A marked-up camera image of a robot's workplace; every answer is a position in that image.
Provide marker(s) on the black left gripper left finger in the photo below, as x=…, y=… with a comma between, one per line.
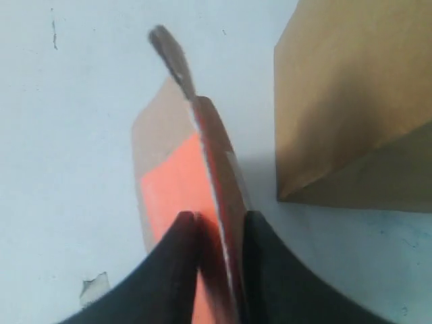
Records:
x=161, y=289

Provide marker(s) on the torn label scrap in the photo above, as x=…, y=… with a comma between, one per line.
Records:
x=94, y=289

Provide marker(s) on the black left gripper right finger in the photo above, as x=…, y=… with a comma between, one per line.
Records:
x=281, y=289

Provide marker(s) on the brown paper bag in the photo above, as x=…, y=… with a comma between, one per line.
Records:
x=353, y=105

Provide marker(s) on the brown coffee pouch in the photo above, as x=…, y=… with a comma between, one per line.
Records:
x=184, y=161

